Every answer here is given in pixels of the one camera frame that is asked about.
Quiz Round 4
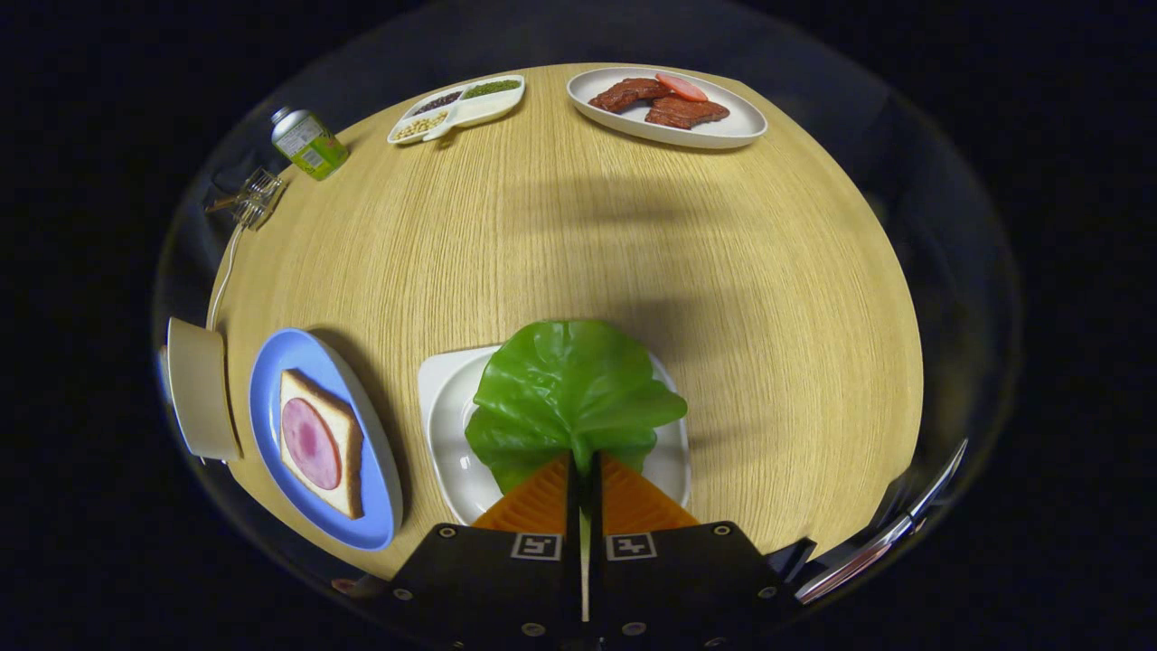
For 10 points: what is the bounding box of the white toaster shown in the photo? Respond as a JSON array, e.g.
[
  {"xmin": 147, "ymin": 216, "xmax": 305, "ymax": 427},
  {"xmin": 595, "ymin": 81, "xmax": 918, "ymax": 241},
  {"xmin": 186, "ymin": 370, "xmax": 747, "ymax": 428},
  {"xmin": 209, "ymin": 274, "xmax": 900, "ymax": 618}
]
[{"xmin": 165, "ymin": 316, "xmax": 243, "ymax": 464}]

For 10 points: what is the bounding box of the brown meat piece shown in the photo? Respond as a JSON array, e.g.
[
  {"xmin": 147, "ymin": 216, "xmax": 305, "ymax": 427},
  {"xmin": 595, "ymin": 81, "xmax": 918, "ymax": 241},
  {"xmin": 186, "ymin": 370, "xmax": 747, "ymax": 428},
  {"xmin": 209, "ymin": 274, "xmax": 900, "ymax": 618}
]
[
  {"xmin": 588, "ymin": 78, "xmax": 672, "ymax": 114},
  {"xmin": 644, "ymin": 96, "xmax": 730, "ymax": 129}
]

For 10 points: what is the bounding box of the white square plate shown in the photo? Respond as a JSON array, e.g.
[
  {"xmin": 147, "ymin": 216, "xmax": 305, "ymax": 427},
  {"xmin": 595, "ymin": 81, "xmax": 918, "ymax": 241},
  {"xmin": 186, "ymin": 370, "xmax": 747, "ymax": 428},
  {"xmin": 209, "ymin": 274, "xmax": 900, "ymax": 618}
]
[{"xmin": 418, "ymin": 345, "xmax": 692, "ymax": 527}]

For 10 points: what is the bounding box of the metal wire basket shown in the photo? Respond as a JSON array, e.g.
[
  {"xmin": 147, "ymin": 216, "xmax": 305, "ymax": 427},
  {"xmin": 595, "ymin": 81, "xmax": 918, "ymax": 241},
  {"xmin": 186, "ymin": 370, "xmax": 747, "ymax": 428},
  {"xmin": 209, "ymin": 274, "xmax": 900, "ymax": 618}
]
[{"xmin": 206, "ymin": 167, "xmax": 287, "ymax": 231}]

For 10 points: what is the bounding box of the pile of pale soybeans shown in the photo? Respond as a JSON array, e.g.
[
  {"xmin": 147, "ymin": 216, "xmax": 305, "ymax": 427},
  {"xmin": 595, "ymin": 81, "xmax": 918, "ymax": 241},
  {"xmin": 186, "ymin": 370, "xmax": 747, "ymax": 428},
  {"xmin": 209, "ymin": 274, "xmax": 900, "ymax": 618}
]
[{"xmin": 394, "ymin": 112, "xmax": 449, "ymax": 140}]

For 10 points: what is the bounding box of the white divided dish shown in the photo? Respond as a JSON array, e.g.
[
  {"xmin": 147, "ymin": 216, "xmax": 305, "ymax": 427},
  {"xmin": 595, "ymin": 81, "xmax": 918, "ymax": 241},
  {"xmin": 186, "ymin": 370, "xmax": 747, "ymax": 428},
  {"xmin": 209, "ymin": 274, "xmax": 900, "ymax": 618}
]
[{"xmin": 388, "ymin": 75, "xmax": 526, "ymax": 146}]

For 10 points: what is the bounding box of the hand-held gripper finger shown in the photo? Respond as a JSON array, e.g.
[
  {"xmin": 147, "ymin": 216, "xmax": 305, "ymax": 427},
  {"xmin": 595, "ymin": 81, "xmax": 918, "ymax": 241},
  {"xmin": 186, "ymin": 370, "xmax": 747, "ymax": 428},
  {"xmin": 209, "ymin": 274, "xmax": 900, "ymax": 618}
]
[
  {"xmin": 588, "ymin": 452, "xmax": 796, "ymax": 645},
  {"xmin": 380, "ymin": 452, "xmax": 586, "ymax": 643}
]

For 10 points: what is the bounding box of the white bread slice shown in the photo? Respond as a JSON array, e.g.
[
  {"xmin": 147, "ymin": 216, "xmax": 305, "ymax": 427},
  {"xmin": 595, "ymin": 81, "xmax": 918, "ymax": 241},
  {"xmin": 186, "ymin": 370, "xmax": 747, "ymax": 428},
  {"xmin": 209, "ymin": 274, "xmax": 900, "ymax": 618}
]
[{"xmin": 278, "ymin": 369, "xmax": 365, "ymax": 521}]

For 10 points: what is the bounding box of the silver edged flat device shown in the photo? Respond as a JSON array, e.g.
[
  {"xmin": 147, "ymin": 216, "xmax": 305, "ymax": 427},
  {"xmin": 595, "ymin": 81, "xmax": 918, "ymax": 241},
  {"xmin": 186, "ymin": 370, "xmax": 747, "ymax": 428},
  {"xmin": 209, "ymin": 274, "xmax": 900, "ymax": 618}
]
[{"xmin": 795, "ymin": 439, "xmax": 970, "ymax": 604}]

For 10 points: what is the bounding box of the green lettuce leaf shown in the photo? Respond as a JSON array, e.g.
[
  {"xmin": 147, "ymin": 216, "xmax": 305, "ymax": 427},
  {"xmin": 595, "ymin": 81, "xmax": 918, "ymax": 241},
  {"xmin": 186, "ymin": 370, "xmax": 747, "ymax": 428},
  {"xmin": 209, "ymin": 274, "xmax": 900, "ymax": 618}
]
[{"xmin": 465, "ymin": 318, "xmax": 690, "ymax": 496}]

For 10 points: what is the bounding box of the pink ham slice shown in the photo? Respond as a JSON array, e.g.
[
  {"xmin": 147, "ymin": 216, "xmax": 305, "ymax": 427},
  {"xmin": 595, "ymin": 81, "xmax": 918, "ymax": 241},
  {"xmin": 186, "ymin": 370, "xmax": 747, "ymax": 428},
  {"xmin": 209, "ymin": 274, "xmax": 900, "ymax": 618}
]
[{"xmin": 282, "ymin": 398, "xmax": 343, "ymax": 491}]

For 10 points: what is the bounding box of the green labelled silver bottle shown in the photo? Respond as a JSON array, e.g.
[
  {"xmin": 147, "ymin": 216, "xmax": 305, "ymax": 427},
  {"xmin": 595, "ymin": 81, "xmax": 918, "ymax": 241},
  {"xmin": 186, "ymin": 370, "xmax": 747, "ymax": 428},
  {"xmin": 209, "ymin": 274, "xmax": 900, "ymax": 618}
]
[{"xmin": 271, "ymin": 107, "xmax": 351, "ymax": 182}]

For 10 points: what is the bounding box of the pink sausage slice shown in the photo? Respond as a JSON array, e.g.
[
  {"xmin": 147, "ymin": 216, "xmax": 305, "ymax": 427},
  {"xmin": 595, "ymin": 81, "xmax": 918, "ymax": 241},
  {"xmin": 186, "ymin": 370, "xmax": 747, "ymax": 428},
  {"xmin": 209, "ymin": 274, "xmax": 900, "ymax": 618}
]
[{"xmin": 655, "ymin": 71, "xmax": 709, "ymax": 102}]

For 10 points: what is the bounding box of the blue round plate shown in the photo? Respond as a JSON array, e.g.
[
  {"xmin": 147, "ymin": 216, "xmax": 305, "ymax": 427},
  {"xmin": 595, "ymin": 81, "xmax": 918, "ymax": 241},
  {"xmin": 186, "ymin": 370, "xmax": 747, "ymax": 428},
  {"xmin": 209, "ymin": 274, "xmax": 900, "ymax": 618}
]
[{"xmin": 249, "ymin": 327, "xmax": 404, "ymax": 552}]

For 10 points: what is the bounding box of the white oval meat plate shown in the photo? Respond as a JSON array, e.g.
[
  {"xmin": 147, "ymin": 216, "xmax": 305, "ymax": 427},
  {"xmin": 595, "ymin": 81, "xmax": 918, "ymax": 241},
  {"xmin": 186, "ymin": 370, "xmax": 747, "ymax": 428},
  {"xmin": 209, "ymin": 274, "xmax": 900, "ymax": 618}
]
[{"xmin": 567, "ymin": 67, "xmax": 768, "ymax": 149}]

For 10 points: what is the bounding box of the white power cable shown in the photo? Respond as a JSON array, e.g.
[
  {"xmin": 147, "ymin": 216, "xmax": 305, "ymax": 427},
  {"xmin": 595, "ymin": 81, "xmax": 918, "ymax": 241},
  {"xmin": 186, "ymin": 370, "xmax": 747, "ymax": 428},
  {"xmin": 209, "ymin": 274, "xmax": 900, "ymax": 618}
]
[{"xmin": 206, "ymin": 222, "xmax": 247, "ymax": 331}]

